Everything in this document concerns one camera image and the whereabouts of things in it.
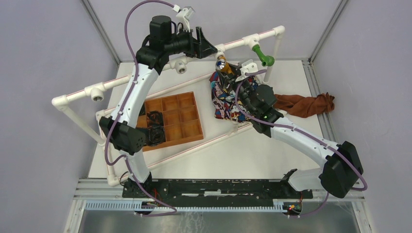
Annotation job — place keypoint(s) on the comic print cloth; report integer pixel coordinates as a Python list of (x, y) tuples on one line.
[(224, 101)]

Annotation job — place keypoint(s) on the white pvc pipe frame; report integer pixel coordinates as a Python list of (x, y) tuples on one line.
[(138, 86)]

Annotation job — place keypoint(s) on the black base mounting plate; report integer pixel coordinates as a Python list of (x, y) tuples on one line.
[(215, 193)]

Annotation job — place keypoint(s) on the wooden compartment tray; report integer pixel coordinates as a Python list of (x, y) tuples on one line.
[(181, 119)]

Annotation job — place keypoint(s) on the white slotted cable duct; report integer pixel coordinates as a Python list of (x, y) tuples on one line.
[(140, 206)]

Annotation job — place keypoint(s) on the dark patterned rolled cloth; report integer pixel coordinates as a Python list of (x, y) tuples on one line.
[(155, 135)]

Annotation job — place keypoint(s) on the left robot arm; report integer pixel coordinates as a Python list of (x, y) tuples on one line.
[(124, 141)]

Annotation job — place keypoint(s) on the brown cloth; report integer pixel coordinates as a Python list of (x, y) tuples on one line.
[(305, 107)]

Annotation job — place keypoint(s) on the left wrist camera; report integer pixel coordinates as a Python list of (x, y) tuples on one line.
[(184, 14)]

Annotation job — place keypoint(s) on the green plastic water faucet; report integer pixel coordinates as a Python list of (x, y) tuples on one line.
[(266, 60)]

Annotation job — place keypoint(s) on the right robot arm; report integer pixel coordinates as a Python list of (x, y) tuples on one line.
[(340, 169)]

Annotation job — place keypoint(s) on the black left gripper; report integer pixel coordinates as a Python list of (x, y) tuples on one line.
[(202, 47)]

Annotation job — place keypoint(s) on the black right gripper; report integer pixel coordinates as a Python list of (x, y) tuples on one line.
[(235, 69)]

